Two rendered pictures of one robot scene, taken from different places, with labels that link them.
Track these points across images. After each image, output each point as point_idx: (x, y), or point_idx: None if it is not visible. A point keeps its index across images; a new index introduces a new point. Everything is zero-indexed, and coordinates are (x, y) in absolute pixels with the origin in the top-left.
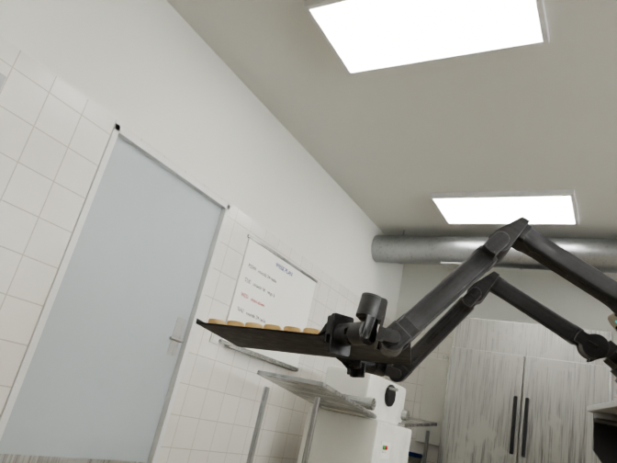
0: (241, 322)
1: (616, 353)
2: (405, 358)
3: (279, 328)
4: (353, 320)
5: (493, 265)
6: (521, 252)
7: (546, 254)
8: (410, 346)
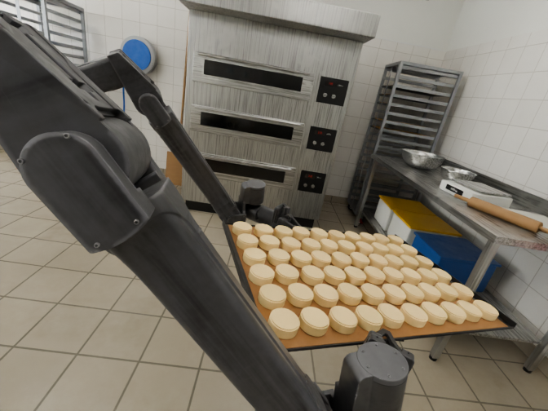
0: (374, 235)
1: None
2: (249, 285)
3: (344, 234)
4: (274, 209)
5: (148, 122)
6: (109, 90)
7: None
8: (227, 236)
